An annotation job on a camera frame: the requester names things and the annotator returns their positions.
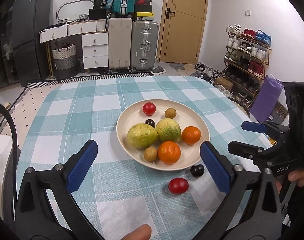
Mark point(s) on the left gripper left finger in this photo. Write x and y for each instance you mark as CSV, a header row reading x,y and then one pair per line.
x,y
46,208

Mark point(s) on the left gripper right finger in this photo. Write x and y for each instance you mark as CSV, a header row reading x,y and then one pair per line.
x,y
251,207

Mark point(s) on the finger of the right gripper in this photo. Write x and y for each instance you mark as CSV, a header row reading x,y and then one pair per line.
x,y
254,126
251,152

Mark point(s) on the dark purple plum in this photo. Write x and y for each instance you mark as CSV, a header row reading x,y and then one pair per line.
x,y
150,122
197,170

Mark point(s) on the orange mandarin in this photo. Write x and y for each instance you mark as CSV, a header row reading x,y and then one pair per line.
x,y
191,135
169,152

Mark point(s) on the red cherry tomato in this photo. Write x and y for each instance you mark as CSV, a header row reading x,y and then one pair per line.
x,y
178,186
149,109

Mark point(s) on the brown longan fruit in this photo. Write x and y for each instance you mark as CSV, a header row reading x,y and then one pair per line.
x,y
150,154
170,113

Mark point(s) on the green-yellow guava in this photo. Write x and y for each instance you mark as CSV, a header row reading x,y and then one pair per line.
x,y
168,130

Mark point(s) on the yellow-green guava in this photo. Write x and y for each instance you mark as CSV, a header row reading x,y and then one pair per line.
x,y
141,136

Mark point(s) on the right hand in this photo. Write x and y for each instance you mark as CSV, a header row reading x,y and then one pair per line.
x,y
298,177

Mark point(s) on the left hand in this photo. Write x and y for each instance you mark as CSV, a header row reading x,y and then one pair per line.
x,y
143,232

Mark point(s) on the purple bag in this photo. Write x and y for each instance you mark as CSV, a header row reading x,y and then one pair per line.
x,y
267,98

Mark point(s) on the cream round plate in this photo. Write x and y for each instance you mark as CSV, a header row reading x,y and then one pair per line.
x,y
185,117

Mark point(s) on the shoe rack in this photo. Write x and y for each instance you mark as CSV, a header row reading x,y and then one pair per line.
x,y
246,60

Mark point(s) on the grey slipper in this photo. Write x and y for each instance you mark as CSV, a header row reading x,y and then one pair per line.
x,y
158,71

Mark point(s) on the wooden door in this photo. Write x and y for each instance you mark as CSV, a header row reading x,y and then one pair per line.
x,y
181,31

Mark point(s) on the silver suitcase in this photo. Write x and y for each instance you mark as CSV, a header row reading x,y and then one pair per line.
x,y
144,45

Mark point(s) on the woven laundry basket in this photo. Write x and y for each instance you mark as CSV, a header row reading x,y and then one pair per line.
x,y
65,61

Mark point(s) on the yellow black box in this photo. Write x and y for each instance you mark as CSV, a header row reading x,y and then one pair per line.
x,y
145,16

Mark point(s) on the beige suitcase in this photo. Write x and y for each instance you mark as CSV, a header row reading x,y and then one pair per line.
x,y
119,44

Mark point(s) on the black shoe box stack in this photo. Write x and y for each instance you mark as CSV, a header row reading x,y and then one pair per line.
x,y
143,6

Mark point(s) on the white drawer desk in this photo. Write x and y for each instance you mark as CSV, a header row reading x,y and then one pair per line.
x,y
94,40

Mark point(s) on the black bag on desk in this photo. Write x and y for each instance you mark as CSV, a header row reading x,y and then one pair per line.
x,y
99,11

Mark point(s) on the black refrigerator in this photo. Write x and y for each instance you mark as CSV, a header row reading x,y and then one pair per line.
x,y
29,17

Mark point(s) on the oval mirror frame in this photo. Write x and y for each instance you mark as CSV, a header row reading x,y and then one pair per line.
x,y
73,10

